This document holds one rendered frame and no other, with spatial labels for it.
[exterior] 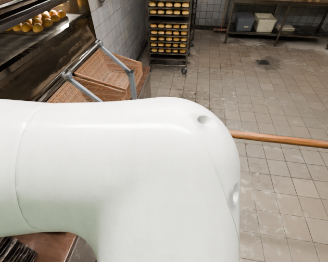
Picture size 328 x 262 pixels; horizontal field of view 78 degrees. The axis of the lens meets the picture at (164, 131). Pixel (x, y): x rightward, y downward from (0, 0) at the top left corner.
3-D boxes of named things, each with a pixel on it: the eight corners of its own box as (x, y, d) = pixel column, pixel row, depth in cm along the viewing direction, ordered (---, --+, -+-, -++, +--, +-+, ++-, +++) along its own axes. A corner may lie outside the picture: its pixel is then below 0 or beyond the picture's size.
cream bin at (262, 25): (255, 31, 434) (259, 19, 417) (251, 24, 469) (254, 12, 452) (273, 32, 430) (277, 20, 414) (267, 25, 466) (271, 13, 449)
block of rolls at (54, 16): (-29, 29, 164) (-34, 22, 161) (12, 13, 198) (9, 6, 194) (40, 33, 158) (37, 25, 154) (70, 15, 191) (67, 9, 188)
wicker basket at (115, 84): (81, 98, 198) (72, 73, 179) (103, 70, 238) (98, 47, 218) (128, 103, 192) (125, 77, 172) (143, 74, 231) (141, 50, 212)
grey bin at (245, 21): (235, 30, 439) (237, 18, 422) (232, 23, 474) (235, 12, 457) (252, 31, 435) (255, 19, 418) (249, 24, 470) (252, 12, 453)
